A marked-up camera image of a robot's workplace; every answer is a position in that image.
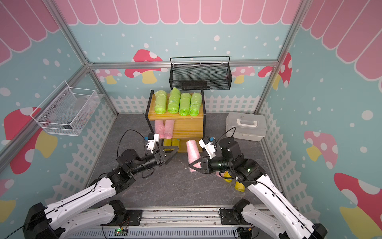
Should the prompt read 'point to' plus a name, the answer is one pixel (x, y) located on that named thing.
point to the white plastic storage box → (247, 126)
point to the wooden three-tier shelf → (178, 119)
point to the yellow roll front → (175, 142)
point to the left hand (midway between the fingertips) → (179, 154)
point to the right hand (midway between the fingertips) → (192, 166)
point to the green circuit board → (121, 232)
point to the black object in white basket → (67, 127)
